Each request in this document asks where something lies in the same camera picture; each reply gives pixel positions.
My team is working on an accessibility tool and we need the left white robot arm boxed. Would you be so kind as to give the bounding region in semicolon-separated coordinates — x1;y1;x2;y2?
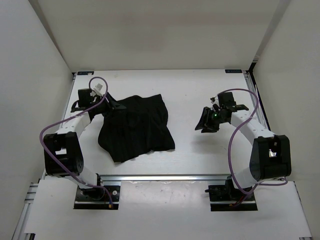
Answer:
39;96;126;200

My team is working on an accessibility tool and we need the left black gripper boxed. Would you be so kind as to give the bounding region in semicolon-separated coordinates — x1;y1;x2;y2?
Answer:
90;92;126;119

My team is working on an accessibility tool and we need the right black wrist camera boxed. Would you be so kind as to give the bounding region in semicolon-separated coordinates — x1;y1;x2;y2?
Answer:
210;92;249;112

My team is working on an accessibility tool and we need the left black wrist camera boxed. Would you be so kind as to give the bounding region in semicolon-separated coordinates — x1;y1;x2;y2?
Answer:
71;88;101;113

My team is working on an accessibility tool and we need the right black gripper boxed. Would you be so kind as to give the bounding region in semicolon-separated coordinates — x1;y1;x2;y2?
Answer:
194;106;227;133

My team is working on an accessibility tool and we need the black skirt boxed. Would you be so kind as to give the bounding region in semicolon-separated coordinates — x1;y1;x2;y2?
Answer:
98;94;176;163

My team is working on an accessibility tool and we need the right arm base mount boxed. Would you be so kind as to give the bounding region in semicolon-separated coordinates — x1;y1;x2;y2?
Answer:
204;185;258;212

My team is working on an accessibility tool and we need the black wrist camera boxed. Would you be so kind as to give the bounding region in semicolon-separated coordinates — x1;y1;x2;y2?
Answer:
210;92;249;112
71;88;101;113

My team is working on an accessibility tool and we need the front aluminium rail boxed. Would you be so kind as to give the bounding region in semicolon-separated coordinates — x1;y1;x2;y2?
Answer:
100;174;228;182

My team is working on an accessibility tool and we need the right aluminium frame rail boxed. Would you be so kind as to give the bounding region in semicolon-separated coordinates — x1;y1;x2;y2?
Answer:
243;69;273;136

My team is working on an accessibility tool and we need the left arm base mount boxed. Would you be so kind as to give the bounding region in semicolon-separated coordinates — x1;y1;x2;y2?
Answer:
73;185;121;210

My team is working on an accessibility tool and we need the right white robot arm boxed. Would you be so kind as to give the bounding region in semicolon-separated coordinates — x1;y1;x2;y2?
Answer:
195;104;292;200

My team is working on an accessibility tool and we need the white front cover panel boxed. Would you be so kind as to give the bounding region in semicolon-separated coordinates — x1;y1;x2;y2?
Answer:
25;180;311;240

